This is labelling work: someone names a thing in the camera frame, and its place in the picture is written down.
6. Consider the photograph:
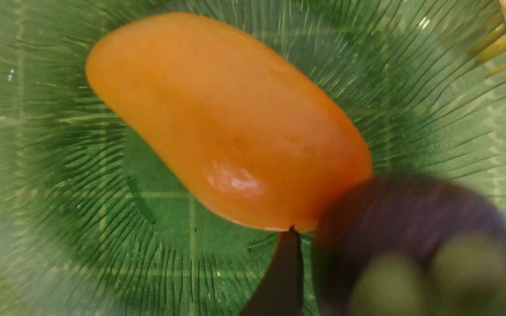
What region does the purple toy mangosteen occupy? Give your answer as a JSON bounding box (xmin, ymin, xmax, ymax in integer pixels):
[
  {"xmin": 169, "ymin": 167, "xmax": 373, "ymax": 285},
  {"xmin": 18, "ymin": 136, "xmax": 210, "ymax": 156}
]
[{"xmin": 311, "ymin": 172, "xmax": 506, "ymax": 316}]

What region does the green glass leaf plate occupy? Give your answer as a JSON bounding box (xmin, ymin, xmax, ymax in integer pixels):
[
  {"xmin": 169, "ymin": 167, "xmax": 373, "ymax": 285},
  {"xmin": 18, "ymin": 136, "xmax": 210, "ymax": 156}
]
[{"xmin": 0, "ymin": 0, "xmax": 506, "ymax": 316}]

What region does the orange toy mango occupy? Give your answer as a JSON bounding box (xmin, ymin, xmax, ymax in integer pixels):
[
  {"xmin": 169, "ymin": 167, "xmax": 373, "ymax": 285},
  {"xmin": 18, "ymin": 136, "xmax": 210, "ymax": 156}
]
[{"xmin": 86, "ymin": 12, "xmax": 373, "ymax": 231}]

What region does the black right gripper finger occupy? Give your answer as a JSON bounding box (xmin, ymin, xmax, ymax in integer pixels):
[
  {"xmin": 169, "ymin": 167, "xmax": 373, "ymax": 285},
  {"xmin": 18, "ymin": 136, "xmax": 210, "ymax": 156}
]
[{"xmin": 240, "ymin": 226, "xmax": 304, "ymax": 316}]

